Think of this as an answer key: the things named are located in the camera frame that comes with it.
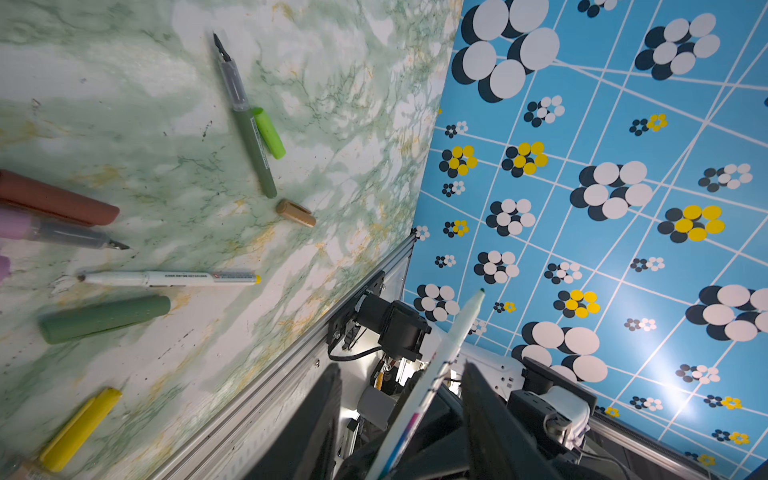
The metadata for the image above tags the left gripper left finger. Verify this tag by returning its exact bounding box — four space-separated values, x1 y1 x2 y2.
245 364 342 480

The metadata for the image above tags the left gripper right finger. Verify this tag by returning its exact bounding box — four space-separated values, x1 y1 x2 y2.
461 363 560 479

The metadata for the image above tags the white pen green tip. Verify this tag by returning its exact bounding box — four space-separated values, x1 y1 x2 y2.
365 288 485 480

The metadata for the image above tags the light green pen cap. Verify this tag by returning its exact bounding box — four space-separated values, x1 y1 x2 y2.
252 107 286 159

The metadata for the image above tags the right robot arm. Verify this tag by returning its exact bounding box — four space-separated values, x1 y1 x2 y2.
354 291 712 479

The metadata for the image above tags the tan brown pen cap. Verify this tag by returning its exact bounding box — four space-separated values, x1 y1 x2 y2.
276 199 316 228

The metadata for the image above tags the white pen yellow tip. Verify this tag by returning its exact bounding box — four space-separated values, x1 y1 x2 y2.
78 271 261 288

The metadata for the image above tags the yellow pen cap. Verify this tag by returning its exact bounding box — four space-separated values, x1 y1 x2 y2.
39 388 122 473

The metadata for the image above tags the dark green pen cap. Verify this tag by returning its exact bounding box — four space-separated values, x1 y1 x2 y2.
39 295 171 345

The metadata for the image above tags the brown fountain pen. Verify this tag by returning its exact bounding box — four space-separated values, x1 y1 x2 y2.
0 460 49 480

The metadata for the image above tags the pink pen cap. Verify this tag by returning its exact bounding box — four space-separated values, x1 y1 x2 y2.
0 255 11 283

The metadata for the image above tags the pink fountain pen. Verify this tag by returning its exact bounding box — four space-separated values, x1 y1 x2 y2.
1 207 130 251

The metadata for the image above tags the dark green fountain pen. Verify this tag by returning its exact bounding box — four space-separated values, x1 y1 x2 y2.
212 33 278 199

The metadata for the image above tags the red-brown pen cap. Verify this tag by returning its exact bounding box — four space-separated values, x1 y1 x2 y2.
1 170 120 226

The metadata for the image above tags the aluminium front rail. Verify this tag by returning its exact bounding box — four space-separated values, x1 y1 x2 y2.
150 234 416 479

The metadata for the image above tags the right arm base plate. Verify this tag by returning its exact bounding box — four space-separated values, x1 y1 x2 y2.
326 270 385 346

